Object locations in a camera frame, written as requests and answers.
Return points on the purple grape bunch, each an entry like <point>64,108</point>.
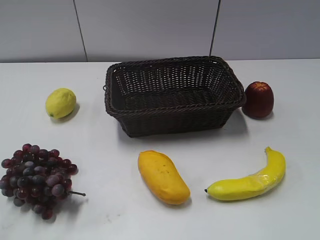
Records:
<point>39,178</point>

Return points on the dark red apple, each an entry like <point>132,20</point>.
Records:
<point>259,100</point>

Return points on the yellow lemon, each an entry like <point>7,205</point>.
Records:
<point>60,103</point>

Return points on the dark woven wicker basket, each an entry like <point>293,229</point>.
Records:
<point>172,95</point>

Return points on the orange yellow mango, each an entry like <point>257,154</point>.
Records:
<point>162,177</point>

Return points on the yellow banana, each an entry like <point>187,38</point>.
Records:
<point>252,185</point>

